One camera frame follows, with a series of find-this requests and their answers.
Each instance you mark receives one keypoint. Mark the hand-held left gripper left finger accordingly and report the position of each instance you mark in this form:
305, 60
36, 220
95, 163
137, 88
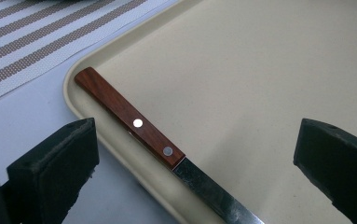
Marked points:
58, 174

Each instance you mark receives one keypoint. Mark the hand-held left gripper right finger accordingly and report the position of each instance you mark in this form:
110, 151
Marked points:
340, 165

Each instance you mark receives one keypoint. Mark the beige tray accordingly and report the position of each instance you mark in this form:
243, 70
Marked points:
244, 77

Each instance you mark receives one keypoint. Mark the striped placemat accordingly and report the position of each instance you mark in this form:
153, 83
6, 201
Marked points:
36, 34

